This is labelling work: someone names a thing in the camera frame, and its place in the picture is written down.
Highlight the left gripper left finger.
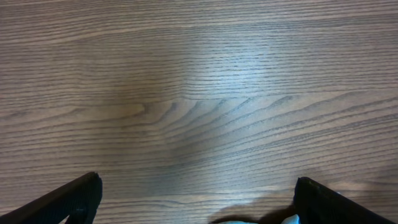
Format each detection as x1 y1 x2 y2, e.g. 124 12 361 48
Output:
1 172 103 224

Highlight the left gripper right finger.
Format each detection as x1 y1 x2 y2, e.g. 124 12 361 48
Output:
294 177 394 224

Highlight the light blue t-shirt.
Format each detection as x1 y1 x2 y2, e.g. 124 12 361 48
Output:
209 195 301 224

